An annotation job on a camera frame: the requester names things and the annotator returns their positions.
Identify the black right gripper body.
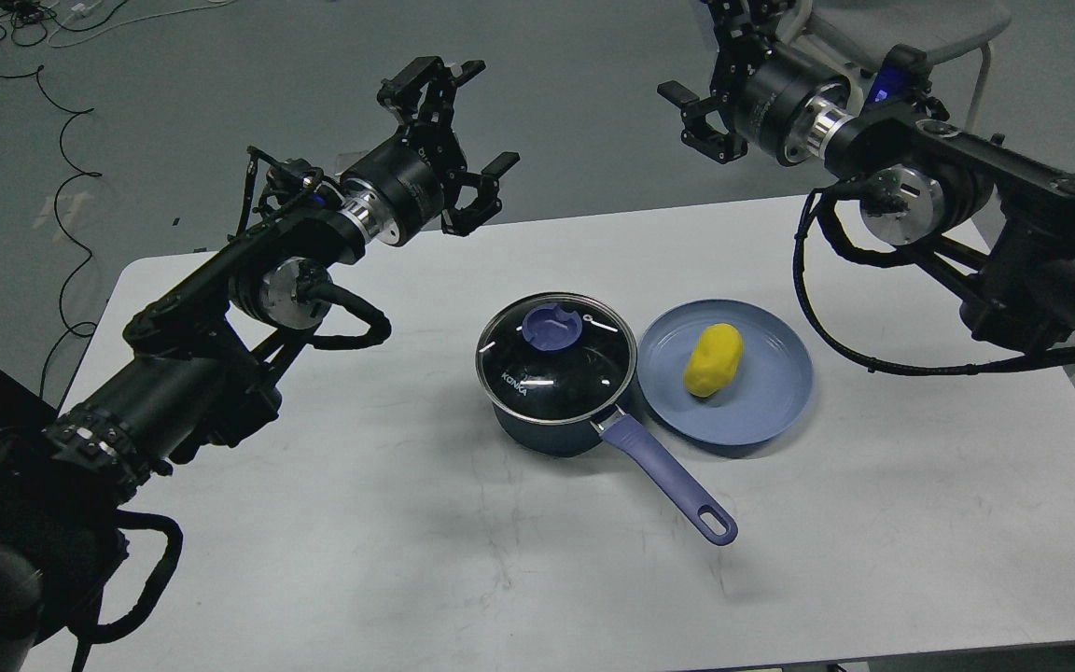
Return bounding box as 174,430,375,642
707,1,850,166

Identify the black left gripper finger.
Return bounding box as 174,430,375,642
442,151,521,237
377,57,486,121

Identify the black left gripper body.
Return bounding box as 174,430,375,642
341,121,468,247

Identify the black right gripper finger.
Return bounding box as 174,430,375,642
657,81,749,165

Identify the glass lid with purple knob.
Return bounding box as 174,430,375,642
474,292,636,424

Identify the yellow potato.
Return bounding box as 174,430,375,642
682,323,744,399

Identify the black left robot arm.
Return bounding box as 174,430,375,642
0,56,519,671

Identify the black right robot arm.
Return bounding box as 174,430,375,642
658,1,1075,377

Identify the blue round plate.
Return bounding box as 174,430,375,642
637,299,814,447

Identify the grey chair white frame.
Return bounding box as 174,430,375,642
775,1,1012,131

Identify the dark blue saucepan purple handle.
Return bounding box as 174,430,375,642
475,292,740,547

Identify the white cable on floor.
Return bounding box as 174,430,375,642
45,0,240,49

